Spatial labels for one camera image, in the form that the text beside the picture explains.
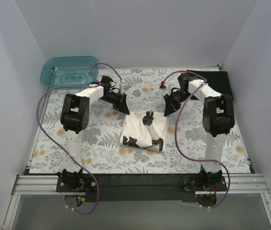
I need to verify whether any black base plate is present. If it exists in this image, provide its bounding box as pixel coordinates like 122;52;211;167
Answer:
56;172;227;203

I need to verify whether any aluminium frame rail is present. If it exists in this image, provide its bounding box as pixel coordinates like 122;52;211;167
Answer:
2;173;271;230

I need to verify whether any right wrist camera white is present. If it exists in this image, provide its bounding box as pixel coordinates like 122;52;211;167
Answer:
159;80;171;91

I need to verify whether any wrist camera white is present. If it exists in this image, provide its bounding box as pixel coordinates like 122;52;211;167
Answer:
119;80;131;94
159;80;171;91

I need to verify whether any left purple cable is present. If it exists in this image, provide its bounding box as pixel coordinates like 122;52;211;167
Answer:
36;62;124;214

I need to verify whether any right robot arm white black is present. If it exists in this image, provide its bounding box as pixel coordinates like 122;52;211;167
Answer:
159;70;235;191

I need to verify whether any teal plastic basket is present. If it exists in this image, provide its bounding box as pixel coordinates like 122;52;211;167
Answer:
40;56;99;88

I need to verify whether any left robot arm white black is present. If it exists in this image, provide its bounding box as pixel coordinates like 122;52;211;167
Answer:
60;76;130;160

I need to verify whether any folded black t shirt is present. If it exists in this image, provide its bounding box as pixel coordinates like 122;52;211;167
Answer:
190;70;233;97

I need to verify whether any floral table mat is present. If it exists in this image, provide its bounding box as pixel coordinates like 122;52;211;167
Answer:
28;68;252;174

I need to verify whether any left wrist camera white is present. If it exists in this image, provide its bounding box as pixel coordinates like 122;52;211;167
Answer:
119;80;131;94

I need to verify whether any white t shirt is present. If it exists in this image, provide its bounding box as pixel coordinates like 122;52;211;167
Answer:
119;111;168;152

